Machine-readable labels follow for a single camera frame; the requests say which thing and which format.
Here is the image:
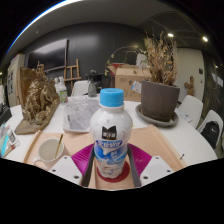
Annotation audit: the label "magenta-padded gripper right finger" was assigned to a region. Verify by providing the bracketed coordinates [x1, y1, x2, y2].
[126, 143, 176, 188]

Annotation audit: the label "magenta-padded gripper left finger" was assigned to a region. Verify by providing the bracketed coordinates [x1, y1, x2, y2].
[48, 143, 97, 188]

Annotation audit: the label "clear blue-capped drink bottle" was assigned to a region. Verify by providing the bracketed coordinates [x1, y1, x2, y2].
[89, 87, 134, 179]

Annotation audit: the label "beige canvas table mat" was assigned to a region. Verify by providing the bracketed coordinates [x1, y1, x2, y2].
[22, 123, 188, 191]

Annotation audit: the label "gold stirring stick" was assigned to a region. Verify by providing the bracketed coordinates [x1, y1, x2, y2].
[54, 133, 64, 158]

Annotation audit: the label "white ceramic mug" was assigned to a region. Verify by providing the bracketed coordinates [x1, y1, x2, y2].
[32, 137, 69, 171]

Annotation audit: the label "grey plant saucer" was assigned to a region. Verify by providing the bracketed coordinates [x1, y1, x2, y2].
[134, 103, 180, 128]

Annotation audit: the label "light wooden slat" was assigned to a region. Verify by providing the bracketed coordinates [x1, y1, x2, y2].
[22, 129, 43, 164]

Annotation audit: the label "dried plant in grey pot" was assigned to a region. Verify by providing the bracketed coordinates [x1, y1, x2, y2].
[139, 31, 181, 123]

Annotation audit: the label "green-labelled spray bottle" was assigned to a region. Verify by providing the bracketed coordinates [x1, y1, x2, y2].
[58, 76, 69, 104]

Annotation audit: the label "grey pitcher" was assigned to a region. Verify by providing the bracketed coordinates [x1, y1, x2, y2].
[87, 79, 98, 98]

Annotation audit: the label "white plastic chair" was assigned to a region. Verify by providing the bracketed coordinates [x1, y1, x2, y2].
[175, 94, 204, 129]
[71, 79, 90, 98]
[196, 109, 224, 151]

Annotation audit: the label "black backpack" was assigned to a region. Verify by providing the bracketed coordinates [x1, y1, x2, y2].
[199, 120, 221, 150]

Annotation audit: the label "brown carved sculpture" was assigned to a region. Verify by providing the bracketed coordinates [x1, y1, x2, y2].
[14, 61, 61, 135]

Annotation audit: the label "brown cardboard box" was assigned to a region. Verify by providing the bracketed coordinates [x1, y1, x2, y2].
[107, 64, 152, 103]

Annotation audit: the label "wooden easel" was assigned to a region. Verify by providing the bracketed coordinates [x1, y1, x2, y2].
[63, 58, 82, 93]

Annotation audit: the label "black desk appliance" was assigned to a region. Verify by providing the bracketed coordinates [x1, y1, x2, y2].
[84, 69, 104, 89]

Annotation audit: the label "wooden figure sculpture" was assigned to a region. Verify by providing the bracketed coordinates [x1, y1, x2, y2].
[183, 75, 196, 98]

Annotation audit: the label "black box stack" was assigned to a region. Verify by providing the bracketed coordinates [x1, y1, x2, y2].
[0, 103, 13, 126]

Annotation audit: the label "white plaster statue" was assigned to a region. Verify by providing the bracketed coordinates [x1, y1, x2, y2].
[135, 53, 149, 70]

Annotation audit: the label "white cabinet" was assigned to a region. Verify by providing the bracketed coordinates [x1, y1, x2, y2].
[6, 53, 26, 108]

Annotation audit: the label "round ceiling spotlights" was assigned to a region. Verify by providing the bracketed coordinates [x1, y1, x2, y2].
[166, 32, 209, 43]

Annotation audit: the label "long ceiling light strip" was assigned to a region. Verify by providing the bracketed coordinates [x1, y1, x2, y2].
[6, 0, 84, 54]

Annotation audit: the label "black wall screen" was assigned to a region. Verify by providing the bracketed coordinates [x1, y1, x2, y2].
[26, 38, 69, 73]

